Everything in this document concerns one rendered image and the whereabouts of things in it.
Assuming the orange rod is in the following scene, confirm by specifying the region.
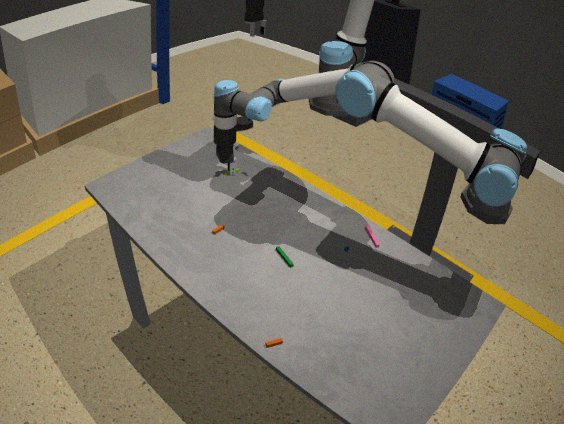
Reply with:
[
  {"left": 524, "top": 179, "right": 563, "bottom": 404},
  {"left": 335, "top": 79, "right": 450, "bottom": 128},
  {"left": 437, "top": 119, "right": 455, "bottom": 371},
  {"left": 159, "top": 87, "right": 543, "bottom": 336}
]
[
  {"left": 212, "top": 224, "right": 225, "bottom": 234},
  {"left": 266, "top": 338, "right": 283, "bottom": 347}
]

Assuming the pink rod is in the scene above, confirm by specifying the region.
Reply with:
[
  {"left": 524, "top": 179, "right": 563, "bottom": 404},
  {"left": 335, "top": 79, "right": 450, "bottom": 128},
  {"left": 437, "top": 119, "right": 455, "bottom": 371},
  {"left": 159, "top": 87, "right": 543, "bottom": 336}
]
[{"left": 365, "top": 225, "right": 380, "bottom": 247}]

